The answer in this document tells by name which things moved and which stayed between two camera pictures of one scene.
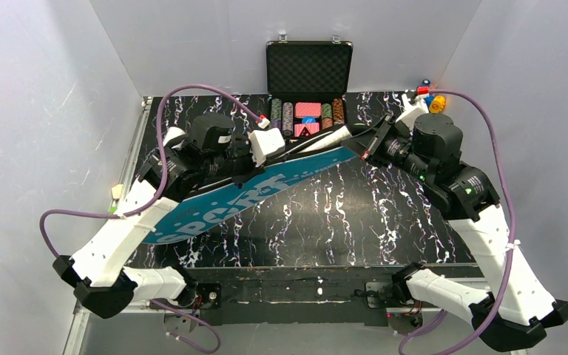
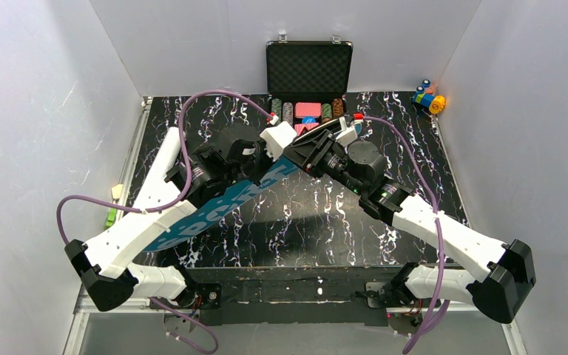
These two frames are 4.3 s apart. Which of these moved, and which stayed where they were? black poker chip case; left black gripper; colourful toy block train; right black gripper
Moved: right black gripper
Stayed: colourful toy block train; left black gripper; black poker chip case
